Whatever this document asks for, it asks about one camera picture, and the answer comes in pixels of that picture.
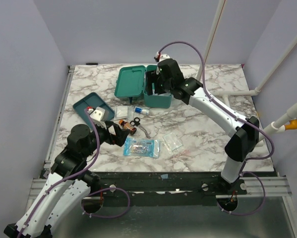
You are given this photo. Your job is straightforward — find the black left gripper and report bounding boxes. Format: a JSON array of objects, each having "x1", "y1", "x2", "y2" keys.
[{"x1": 83, "y1": 120, "x2": 130, "y2": 158}]

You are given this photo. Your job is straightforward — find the amber orange cap pill bottle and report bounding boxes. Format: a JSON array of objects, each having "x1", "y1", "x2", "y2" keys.
[{"x1": 119, "y1": 119, "x2": 137, "y2": 135}]

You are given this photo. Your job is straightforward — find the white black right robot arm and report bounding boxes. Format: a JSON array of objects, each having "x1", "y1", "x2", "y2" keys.
[{"x1": 145, "y1": 59, "x2": 259, "y2": 194}]

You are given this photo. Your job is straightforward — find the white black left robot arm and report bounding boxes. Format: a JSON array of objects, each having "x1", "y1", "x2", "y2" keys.
[{"x1": 4, "y1": 121, "x2": 130, "y2": 238}]

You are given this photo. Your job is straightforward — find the teal medicine kit box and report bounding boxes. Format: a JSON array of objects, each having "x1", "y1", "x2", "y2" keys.
[{"x1": 114, "y1": 65, "x2": 172, "y2": 109}]

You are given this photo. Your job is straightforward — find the white gauze pad packet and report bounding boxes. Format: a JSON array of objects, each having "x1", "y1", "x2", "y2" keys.
[{"x1": 114, "y1": 106, "x2": 134, "y2": 120}]

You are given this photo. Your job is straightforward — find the white blue bandage roll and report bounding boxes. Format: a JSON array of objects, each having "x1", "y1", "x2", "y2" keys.
[{"x1": 134, "y1": 107, "x2": 149, "y2": 116}]

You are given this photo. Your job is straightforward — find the teal divided tray insert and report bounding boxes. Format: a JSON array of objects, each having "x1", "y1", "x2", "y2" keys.
[{"x1": 72, "y1": 92, "x2": 115, "y2": 127}]

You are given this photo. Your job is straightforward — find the clear zip bag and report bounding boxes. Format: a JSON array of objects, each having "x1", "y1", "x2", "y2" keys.
[{"x1": 163, "y1": 132, "x2": 185, "y2": 156}]

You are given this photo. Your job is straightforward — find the yellow pipe fitting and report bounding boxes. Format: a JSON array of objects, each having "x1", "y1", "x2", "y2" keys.
[{"x1": 285, "y1": 119, "x2": 297, "y2": 130}]

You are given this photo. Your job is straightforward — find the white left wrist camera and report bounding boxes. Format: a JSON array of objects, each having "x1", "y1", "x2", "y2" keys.
[{"x1": 87, "y1": 107, "x2": 109, "y2": 128}]

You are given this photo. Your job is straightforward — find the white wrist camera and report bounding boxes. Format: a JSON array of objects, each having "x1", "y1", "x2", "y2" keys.
[
  {"x1": 87, "y1": 107, "x2": 109, "y2": 128},
  {"x1": 154, "y1": 52, "x2": 171, "y2": 62}
]

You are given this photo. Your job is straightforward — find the black handled bandage scissors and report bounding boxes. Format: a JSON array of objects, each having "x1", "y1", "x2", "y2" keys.
[{"x1": 130, "y1": 117, "x2": 151, "y2": 139}]

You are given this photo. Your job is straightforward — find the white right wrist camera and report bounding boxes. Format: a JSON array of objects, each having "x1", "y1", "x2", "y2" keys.
[{"x1": 154, "y1": 52, "x2": 171, "y2": 62}]

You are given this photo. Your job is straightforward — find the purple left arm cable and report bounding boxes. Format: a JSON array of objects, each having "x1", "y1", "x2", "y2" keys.
[{"x1": 16, "y1": 106, "x2": 132, "y2": 238}]

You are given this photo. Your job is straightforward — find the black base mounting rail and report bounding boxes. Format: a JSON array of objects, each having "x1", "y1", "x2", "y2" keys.
[{"x1": 39, "y1": 171, "x2": 280, "y2": 206}]

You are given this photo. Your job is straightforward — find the white PVC pipe frame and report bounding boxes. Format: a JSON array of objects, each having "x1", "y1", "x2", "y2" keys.
[{"x1": 202, "y1": 0, "x2": 297, "y2": 124}]

